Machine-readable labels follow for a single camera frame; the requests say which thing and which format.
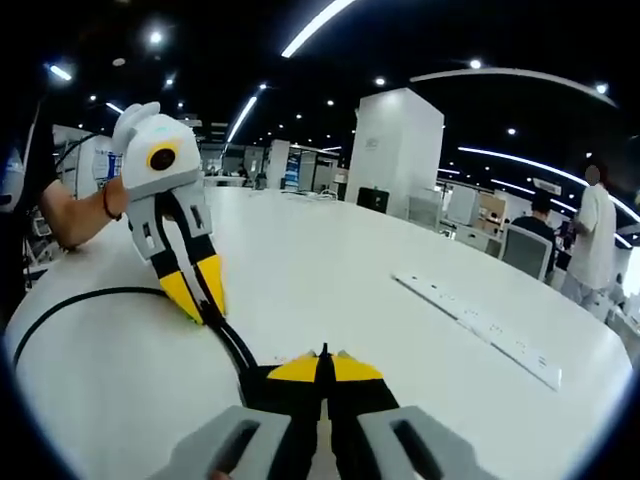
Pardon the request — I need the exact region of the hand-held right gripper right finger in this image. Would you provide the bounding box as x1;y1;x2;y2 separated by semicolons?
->
327;349;496;480

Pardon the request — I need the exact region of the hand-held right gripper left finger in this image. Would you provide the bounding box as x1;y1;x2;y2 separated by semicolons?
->
144;351;324;480

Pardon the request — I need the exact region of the black charging cable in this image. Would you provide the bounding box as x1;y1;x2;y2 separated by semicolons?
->
12;285;331;401

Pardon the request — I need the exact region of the white desk socket strip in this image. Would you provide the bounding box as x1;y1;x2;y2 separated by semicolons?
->
392;272;563;392

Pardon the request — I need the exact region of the white chest-worn device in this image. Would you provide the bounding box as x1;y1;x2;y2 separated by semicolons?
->
0;144;24;211

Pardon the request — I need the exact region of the black box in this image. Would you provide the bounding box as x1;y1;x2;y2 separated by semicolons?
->
357;186;391;216

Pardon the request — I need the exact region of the curved ceiling light strip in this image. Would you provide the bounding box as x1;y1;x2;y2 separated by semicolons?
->
280;0;357;58

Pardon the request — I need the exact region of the white square pillar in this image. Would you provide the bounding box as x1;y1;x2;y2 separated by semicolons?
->
346;87;445;217

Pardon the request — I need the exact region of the grey mesh office chair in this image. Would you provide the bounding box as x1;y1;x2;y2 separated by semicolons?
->
499;223;552;281

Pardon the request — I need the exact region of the dark wrist bracelet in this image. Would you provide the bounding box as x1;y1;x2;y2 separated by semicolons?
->
103;185;124;223

